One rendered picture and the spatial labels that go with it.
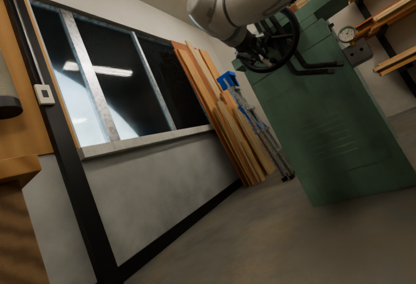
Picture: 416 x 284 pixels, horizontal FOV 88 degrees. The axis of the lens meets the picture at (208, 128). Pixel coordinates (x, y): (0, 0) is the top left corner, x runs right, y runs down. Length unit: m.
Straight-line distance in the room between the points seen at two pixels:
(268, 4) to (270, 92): 0.67
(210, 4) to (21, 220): 0.59
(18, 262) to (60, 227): 1.15
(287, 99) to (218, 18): 0.64
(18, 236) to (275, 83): 1.10
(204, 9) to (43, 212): 1.27
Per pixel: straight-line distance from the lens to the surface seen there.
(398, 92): 3.62
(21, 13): 2.04
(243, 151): 2.47
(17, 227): 0.36
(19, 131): 1.59
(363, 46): 1.11
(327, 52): 1.16
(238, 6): 0.62
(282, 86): 1.18
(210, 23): 0.68
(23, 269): 0.36
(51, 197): 1.51
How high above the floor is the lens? 0.42
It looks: 9 degrees up
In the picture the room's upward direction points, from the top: 25 degrees counter-clockwise
